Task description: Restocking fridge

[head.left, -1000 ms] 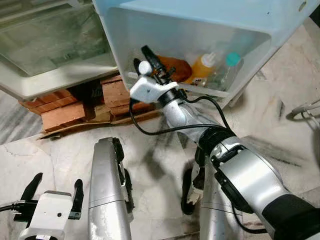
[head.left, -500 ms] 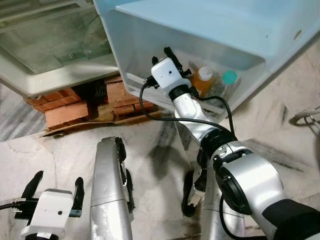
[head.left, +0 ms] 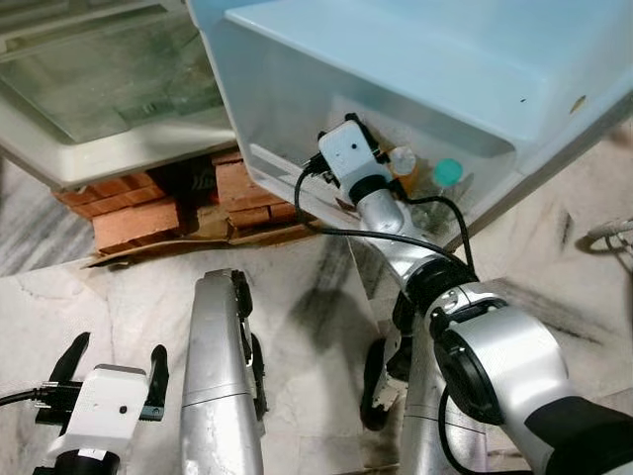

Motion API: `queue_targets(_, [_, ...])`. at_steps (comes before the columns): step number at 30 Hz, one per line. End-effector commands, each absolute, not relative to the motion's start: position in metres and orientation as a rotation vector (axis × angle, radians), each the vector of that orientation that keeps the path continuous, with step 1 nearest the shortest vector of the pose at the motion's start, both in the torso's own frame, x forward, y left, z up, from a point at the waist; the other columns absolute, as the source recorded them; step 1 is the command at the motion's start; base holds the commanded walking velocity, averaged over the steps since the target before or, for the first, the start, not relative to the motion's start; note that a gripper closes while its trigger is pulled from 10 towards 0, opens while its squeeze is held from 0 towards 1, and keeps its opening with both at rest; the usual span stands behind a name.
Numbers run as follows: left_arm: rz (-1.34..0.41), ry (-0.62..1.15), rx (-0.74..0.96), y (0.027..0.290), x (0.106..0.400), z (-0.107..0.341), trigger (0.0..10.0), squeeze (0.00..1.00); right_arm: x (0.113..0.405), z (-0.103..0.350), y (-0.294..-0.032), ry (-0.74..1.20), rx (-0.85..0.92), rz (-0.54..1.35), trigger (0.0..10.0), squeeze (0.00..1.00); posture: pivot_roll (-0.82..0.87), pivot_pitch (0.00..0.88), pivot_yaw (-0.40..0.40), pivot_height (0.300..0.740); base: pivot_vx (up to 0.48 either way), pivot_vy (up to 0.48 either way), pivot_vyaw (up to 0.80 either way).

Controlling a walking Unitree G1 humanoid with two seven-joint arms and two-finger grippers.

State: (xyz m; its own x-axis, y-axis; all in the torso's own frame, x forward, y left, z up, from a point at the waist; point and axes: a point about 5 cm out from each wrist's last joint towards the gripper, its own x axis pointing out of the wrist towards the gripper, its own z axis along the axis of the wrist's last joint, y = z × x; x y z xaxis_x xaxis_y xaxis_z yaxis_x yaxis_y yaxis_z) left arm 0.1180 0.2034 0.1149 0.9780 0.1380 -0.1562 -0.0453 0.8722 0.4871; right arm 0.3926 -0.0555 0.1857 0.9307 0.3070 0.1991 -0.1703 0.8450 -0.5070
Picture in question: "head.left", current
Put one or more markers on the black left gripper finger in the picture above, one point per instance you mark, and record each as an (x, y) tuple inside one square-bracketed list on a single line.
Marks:
[(71, 356), (159, 371)]

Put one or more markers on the amber bottle white cap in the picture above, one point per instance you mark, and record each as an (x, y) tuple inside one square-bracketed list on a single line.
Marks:
[(403, 163)]

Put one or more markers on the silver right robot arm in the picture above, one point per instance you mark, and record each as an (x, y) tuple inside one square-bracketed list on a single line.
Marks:
[(495, 356)]

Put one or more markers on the glass fridge shelf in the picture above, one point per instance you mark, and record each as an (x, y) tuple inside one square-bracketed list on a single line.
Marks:
[(109, 89)]

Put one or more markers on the silver robot left leg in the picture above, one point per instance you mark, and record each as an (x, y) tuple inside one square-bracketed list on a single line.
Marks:
[(213, 376)]

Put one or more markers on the bottle with teal cap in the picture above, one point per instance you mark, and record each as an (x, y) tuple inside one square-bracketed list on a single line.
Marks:
[(448, 171)]

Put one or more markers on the red brick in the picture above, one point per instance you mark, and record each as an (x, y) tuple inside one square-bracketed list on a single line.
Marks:
[(134, 223), (242, 188), (257, 216), (109, 188)]

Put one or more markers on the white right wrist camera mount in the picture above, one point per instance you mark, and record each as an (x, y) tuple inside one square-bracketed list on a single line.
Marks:
[(346, 153)]

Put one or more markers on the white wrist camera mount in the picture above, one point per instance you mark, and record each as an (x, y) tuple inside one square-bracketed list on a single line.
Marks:
[(104, 406), (346, 153)]

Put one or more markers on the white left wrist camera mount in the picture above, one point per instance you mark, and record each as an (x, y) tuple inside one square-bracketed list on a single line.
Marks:
[(104, 406)]

